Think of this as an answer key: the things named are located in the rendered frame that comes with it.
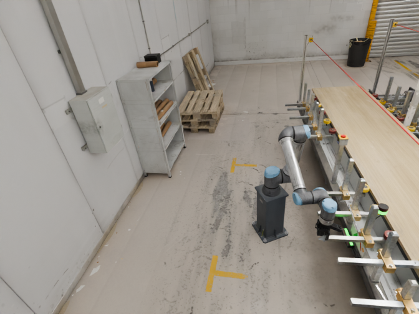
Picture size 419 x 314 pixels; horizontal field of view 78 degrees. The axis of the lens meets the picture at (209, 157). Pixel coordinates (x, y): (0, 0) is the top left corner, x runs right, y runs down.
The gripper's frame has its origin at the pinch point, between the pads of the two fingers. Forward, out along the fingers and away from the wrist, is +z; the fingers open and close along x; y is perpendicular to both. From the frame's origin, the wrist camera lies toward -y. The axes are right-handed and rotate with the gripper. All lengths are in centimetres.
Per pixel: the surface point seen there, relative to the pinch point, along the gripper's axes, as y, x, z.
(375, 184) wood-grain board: -51, -53, -8
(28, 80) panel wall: 229, -58, -111
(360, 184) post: -26.6, -27.4, -30.0
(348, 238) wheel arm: -14.9, 1.0, -3.5
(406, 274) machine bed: -48, 18, 9
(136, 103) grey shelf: 200, -175, -41
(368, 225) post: -27.0, -2.4, -13.8
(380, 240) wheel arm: -35.3, 1.1, -3.5
